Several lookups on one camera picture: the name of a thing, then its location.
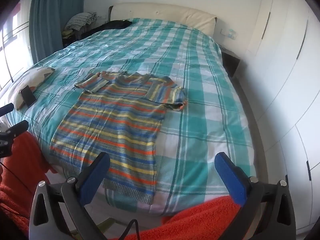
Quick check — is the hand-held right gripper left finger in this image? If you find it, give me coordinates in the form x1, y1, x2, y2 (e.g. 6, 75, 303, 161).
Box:
29, 152, 113, 240

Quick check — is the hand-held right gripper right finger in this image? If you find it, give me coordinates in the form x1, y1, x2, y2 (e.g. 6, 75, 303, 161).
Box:
214, 152, 297, 240

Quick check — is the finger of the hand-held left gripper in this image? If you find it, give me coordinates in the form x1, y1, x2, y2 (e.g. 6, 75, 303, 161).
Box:
5, 120, 29, 138
0, 103, 14, 117

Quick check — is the striped knit t-shirt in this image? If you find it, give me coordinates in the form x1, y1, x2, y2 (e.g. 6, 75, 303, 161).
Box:
49, 71, 187, 205

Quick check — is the black smartphone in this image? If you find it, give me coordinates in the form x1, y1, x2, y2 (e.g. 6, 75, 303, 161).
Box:
20, 85, 38, 107

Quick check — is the cream printed pillow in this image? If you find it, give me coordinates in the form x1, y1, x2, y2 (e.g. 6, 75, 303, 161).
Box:
7, 66, 56, 111

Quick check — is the orange fleece cloth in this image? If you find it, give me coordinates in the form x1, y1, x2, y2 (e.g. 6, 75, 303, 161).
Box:
0, 130, 248, 240

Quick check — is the window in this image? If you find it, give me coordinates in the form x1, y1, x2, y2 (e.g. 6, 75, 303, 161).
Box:
0, 2, 33, 90

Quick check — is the teal plaid bedspread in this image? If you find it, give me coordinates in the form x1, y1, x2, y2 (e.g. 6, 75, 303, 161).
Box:
5, 17, 257, 216

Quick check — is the teal curtain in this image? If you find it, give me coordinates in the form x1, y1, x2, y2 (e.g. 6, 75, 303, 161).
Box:
29, 0, 87, 64

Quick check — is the white wardrobe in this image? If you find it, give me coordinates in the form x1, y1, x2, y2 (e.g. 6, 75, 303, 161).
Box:
246, 0, 320, 233

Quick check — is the striped cloth pile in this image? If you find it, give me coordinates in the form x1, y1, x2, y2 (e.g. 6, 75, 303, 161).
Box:
65, 12, 98, 32

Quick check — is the dark nightstand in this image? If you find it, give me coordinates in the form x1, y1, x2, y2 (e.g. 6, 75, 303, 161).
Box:
220, 45, 242, 78

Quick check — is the black garment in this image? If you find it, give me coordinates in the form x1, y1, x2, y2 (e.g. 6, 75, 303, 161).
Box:
82, 19, 133, 34

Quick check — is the black cable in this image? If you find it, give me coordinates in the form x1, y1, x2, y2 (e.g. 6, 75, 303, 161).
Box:
119, 219, 139, 240

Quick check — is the wall socket plate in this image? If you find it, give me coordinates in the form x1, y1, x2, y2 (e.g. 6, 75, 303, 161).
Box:
220, 29, 237, 40

